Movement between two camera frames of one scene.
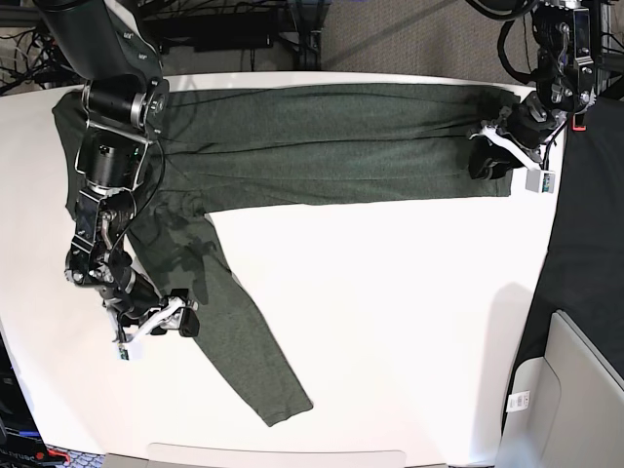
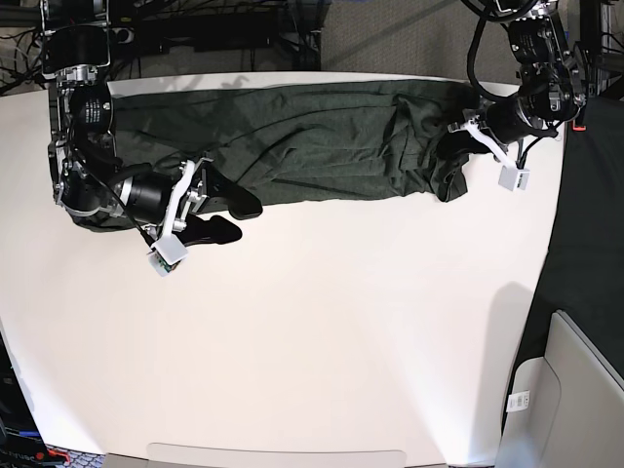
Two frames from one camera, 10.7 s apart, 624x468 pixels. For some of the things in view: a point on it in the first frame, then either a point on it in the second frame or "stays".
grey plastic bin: [564, 409] stays
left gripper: [136, 304] -> [153, 201]
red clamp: [577, 128] stays
